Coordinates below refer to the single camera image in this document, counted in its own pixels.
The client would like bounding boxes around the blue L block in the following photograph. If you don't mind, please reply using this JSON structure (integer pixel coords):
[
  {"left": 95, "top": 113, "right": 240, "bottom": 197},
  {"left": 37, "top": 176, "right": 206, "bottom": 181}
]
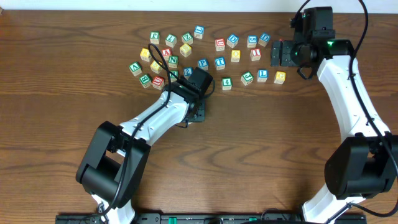
[{"left": 257, "top": 69, "right": 268, "bottom": 82}]

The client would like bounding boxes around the green R block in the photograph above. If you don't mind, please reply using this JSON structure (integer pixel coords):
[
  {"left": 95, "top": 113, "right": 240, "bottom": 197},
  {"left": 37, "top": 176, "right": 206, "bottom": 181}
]
[{"left": 170, "top": 70, "right": 179, "bottom": 82}]

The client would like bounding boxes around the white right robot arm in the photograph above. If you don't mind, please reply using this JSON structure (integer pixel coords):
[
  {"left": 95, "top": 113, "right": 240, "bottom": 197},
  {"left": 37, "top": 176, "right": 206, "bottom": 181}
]
[{"left": 271, "top": 5, "right": 397, "bottom": 223}]

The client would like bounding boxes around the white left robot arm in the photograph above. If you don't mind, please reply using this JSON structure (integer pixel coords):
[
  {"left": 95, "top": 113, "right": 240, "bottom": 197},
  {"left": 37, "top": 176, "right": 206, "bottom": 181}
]
[{"left": 76, "top": 68, "right": 215, "bottom": 223}]

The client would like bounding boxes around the yellow G block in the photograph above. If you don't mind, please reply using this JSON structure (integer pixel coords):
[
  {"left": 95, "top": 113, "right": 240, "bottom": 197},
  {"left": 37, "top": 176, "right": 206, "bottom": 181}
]
[{"left": 274, "top": 71, "right": 286, "bottom": 85}]

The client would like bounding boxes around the blue D block right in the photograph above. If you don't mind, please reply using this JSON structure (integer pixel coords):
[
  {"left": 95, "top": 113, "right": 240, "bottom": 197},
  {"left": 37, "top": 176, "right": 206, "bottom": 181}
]
[{"left": 258, "top": 33, "right": 271, "bottom": 47}]

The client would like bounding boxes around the blue d block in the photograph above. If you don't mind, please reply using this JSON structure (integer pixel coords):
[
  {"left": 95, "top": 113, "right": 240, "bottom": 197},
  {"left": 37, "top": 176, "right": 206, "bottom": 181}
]
[
  {"left": 258, "top": 33, "right": 271, "bottom": 47},
  {"left": 226, "top": 34, "right": 239, "bottom": 49}
]

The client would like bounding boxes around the red I block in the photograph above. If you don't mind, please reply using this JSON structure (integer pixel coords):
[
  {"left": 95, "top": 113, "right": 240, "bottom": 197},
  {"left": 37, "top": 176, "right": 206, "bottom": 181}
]
[{"left": 250, "top": 49, "right": 262, "bottom": 61}]

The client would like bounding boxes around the blue S block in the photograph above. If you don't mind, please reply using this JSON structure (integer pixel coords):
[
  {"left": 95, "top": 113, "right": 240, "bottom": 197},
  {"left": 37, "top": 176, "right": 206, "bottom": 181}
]
[{"left": 247, "top": 35, "right": 257, "bottom": 49}]

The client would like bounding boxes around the blue 2 block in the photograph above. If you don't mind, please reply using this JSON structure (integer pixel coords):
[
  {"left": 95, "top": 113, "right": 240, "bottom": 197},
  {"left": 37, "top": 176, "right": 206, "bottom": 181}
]
[{"left": 183, "top": 67, "right": 193, "bottom": 79}]

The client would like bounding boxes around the green 4 block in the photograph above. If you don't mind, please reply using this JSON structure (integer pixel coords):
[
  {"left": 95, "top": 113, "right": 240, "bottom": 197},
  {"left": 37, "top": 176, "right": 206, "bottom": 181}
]
[{"left": 221, "top": 77, "right": 233, "bottom": 90}]

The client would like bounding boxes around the green J block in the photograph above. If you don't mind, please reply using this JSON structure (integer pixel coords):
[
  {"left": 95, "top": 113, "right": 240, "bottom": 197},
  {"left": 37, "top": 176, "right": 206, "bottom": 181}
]
[{"left": 241, "top": 72, "right": 254, "bottom": 86}]

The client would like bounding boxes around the yellow O block upper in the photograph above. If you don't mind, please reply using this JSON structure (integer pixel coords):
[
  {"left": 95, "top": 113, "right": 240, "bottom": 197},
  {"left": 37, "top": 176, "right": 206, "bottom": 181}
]
[{"left": 231, "top": 50, "right": 241, "bottom": 63}]

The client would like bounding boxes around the red U block left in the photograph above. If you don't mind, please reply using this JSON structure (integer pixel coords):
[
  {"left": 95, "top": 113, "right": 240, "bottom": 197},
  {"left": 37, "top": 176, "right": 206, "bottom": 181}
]
[{"left": 152, "top": 76, "right": 165, "bottom": 90}]

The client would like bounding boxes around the red u block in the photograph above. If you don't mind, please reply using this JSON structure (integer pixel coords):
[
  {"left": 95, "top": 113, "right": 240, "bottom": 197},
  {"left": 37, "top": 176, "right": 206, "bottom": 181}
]
[
  {"left": 215, "top": 38, "right": 226, "bottom": 52},
  {"left": 152, "top": 76, "right": 165, "bottom": 90}
]

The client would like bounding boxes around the blue P block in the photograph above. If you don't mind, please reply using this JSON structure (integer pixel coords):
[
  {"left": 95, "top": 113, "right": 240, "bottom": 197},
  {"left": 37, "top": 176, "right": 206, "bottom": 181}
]
[{"left": 198, "top": 58, "right": 209, "bottom": 71}]

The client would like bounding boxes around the blue T block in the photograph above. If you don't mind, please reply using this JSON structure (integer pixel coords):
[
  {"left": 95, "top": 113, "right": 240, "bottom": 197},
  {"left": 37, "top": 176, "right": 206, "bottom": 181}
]
[{"left": 215, "top": 57, "right": 226, "bottom": 70}]

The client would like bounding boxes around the green N block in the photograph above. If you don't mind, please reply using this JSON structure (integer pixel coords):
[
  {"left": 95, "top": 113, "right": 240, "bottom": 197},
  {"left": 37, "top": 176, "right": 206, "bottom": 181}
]
[{"left": 168, "top": 55, "right": 178, "bottom": 68}]

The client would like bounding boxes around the green B block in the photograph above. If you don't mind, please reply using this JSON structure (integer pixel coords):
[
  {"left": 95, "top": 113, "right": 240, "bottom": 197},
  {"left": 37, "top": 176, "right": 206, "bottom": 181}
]
[{"left": 139, "top": 73, "right": 152, "bottom": 88}]

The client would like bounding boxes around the yellow W block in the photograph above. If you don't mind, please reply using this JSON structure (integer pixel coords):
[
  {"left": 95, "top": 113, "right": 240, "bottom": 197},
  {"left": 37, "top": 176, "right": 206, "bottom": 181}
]
[{"left": 150, "top": 61, "right": 162, "bottom": 74}]

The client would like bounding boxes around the yellow block centre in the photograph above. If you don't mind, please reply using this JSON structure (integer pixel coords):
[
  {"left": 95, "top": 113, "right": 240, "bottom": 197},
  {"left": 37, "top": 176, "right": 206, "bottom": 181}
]
[{"left": 180, "top": 44, "right": 192, "bottom": 57}]

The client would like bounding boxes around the red A block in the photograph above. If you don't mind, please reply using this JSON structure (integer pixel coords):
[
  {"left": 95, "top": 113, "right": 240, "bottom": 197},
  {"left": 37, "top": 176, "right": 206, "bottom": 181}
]
[{"left": 161, "top": 48, "right": 172, "bottom": 62}]

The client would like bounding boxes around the green Z block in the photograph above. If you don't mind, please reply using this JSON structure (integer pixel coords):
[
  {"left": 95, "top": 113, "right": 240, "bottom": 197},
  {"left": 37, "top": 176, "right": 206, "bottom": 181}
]
[{"left": 182, "top": 32, "right": 193, "bottom": 45}]

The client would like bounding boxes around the green V block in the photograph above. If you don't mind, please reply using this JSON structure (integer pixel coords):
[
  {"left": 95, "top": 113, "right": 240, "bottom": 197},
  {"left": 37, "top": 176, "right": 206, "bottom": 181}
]
[{"left": 129, "top": 62, "right": 142, "bottom": 77}]

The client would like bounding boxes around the green L block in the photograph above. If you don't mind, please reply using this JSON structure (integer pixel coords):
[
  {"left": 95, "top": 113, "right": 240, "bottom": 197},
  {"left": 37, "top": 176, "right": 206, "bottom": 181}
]
[{"left": 165, "top": 34, "right": 177, "bottom": 48}]

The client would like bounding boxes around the yellow block left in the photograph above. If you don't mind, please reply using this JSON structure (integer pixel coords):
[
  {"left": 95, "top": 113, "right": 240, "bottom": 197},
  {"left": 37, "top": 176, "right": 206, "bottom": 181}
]
[{"left": 140, "top": 48, "right": 152, "bottom": 62}]

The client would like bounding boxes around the blue block top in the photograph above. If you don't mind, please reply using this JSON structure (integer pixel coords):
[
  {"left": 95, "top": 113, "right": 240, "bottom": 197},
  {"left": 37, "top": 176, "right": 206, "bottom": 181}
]
[{"left": 194, "top": 26, "right": 205, "bottom": 39}]

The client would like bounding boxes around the green P block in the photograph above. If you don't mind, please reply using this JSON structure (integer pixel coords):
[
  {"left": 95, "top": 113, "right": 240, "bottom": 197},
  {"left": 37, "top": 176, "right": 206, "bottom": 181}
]
[{"left": 150, "top": 31, "right": 160, "bottom": 44}]

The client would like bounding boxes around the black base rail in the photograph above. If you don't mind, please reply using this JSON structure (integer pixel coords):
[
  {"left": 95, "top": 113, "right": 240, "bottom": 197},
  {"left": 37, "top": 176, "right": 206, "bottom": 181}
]
[{"left": 55, "top": 212, "right": 367, "bottom": 224}]

